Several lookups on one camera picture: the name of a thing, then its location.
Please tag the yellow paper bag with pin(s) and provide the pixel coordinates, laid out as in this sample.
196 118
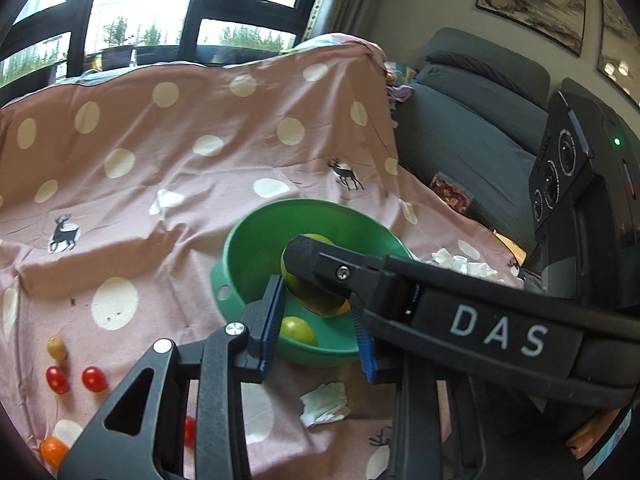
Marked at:
510 247

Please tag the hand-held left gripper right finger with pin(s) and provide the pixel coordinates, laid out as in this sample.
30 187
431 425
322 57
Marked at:
367 360

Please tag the green plastic bowl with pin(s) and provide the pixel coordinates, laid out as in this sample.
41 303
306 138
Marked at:
260 240

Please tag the twisted crumpled white tissue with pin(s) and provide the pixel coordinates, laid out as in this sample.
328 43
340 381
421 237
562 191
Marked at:
480 270

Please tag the light blue bedding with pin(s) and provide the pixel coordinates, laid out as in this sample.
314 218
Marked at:
320 40

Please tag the patterned curtain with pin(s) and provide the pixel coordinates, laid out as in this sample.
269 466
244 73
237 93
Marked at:
322 0

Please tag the red cherry tomato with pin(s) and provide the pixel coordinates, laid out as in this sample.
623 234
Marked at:
94 379
190 432
57 380

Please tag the small yellow-green fruit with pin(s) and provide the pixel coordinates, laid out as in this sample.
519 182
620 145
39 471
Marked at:
297 330

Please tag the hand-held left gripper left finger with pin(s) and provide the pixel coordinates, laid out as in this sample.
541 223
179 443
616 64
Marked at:
272 330

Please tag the long crumpled white tissue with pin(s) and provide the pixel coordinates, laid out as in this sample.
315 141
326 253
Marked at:
447 256

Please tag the black-framed window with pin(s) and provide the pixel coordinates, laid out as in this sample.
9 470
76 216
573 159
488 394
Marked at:
150 0

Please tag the small orange fruit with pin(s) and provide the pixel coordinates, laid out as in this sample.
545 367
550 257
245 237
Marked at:
344 308

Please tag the grey-green sofa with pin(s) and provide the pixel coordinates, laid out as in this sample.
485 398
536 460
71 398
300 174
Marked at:
475 150

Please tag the clear packet of dried petals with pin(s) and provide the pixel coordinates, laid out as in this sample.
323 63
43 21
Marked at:
450 194

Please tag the pile of pastel clothes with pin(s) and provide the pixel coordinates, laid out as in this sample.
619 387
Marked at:
402 91

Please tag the tan round fruit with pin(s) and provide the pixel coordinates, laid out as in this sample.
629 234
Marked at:
56 347

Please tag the large green round fruit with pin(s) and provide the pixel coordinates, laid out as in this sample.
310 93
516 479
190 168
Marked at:
312 300

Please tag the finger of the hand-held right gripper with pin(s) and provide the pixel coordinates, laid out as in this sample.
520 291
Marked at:
340 272

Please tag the pink dotted deer-print blanket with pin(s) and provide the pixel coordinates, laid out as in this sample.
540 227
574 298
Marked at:
175 160

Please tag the white tissue sheet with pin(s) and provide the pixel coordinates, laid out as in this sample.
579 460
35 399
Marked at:
325 402

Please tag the yellow-orange round fruit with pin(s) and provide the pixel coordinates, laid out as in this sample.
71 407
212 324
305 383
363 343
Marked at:
52 452

